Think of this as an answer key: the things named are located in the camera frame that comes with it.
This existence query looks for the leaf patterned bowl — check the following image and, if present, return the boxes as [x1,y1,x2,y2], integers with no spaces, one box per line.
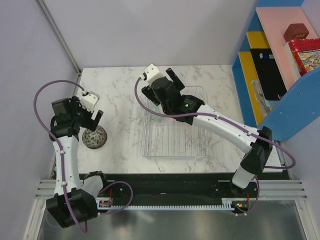
[82,125,108,149]

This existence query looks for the green glass bowl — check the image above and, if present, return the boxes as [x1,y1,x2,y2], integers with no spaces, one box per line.
[150,103,163,122]

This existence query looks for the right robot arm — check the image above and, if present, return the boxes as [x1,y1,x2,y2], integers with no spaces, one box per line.
[140,64,273,197]

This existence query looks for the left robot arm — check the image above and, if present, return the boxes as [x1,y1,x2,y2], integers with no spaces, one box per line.
[46,92,110,228]

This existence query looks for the yellow black panel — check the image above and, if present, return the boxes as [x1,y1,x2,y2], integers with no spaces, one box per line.
[238,31,272,70]

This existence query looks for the pink board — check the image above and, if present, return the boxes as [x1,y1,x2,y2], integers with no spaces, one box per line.
[256,6,309,90]

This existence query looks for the dark red box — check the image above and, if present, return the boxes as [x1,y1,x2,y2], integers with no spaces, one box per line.
[283,23,309,42]

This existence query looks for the blue shelf unit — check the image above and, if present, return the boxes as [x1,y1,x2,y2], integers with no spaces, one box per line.
[232,0,320,141]

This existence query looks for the red game box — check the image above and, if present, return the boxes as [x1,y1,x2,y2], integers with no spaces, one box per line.
[288,38,320,76]

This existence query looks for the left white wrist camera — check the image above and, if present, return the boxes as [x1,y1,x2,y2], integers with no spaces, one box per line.
[79,91,100,113]

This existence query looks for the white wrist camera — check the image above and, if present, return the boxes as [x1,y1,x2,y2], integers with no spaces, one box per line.
[79,91,100,113]
[139,63,165,85]

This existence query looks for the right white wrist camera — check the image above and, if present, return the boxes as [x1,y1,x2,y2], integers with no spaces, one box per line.
[139,63,165,85]

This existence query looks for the clear wire dish rack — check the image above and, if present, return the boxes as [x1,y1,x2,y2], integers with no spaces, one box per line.
[139,84,208,160]

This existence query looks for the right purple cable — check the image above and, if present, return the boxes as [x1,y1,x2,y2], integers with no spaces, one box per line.
[134,76,296,171]

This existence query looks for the purple cable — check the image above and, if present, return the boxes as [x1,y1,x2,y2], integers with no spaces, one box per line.
[33,79,89,233]
[134,76,296,171]

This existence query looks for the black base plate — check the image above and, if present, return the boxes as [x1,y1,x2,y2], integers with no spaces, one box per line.
[99,173,258,207]

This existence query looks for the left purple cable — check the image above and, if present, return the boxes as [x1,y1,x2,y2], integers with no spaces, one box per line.
[33,79,89,233]

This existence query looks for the white cable duct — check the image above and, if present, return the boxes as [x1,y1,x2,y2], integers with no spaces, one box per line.
[96,197,235,213]

